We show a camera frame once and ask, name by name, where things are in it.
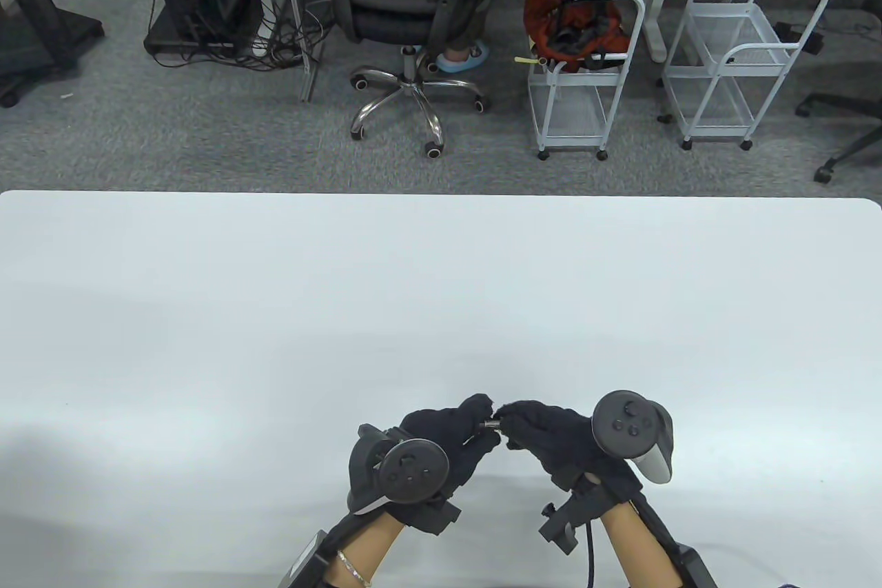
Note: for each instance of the black wrist camera unit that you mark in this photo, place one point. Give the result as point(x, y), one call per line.
point(689, 567)
point(303, 564)

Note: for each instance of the black wrist bracket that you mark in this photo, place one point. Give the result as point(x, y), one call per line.
point(434, 518)
point(568, 526)

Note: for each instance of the black power adapter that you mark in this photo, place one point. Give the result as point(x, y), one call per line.
point(799, 36)

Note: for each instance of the orange bag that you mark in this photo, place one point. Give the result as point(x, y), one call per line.
point(572, 23)

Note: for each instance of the black chair base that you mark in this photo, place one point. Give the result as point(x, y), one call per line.
point(841, 103)

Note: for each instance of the black monitor stand base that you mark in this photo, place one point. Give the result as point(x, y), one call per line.
point(27, 9)

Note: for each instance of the black tracking controller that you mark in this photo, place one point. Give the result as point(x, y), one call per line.
point(623, 426)
point(412, 469)

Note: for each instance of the aluminium frame post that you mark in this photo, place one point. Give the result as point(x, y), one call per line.
point(308, 81)

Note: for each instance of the person's left forearm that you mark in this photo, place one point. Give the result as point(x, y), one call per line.
point(365, 546)

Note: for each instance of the person's left hand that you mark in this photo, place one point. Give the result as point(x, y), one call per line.
point(455, 433)

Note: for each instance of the person's right forearm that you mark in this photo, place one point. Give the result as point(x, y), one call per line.
point(634, 546)

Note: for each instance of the person's right hand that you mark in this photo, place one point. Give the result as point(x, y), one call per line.
point(551, 436)

